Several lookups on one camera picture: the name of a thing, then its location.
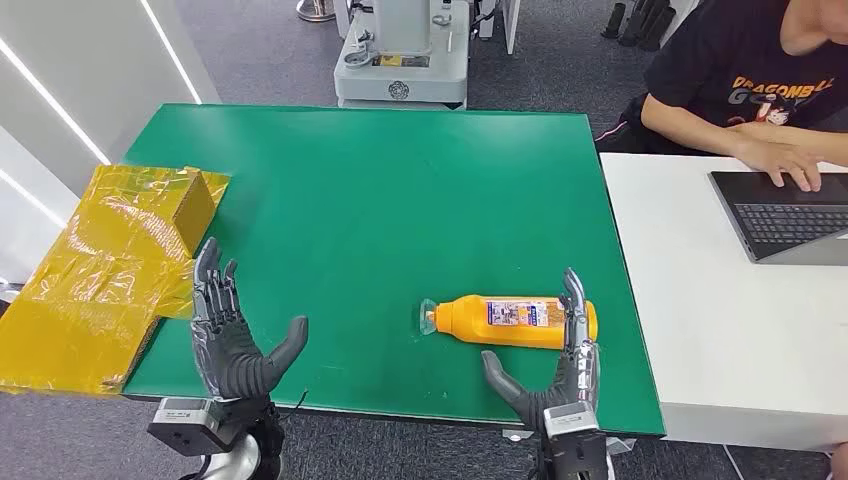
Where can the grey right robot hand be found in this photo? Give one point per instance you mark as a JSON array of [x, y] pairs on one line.
[[576, 378]]

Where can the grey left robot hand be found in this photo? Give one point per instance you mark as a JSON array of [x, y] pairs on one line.
[[225, 351]]

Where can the orange bottle with clear cap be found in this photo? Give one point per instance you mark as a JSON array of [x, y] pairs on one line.
[[477, 321]]

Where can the yellow film-wrapped cardboard box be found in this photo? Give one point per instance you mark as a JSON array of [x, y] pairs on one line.
[[192, 205]]

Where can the white table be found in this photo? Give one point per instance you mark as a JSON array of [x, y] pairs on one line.
[[729, 344]]

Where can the yellow film-covered flat cardboard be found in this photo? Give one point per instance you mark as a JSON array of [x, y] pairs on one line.
[[73, 311]]

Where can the green table mat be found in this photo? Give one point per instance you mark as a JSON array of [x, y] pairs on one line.
[[397, 199]]

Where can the dark grey laptop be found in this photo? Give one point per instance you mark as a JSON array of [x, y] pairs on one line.
[[782, 222]]

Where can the person's right hand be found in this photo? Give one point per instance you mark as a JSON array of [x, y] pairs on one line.
[[778, 159]]

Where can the grey machine base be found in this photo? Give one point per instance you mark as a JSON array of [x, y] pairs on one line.
[[404, 73]]

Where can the person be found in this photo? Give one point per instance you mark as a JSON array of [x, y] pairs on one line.
[[709, 73]]

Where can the chrome stand base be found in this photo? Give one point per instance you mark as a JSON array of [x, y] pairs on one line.
[[314, 10]]

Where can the black chair legs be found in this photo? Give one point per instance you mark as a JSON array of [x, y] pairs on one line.
[[639, 23]]

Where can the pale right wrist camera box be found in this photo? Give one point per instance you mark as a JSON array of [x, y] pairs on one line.
[[571, 420]]

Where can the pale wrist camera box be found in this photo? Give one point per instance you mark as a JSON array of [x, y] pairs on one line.
[[185, 424], [571, 420]]

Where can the white table foot bracket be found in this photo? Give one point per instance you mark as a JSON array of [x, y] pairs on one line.
[[517, 435]]

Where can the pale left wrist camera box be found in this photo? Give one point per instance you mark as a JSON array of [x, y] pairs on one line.
[[185, 424]]

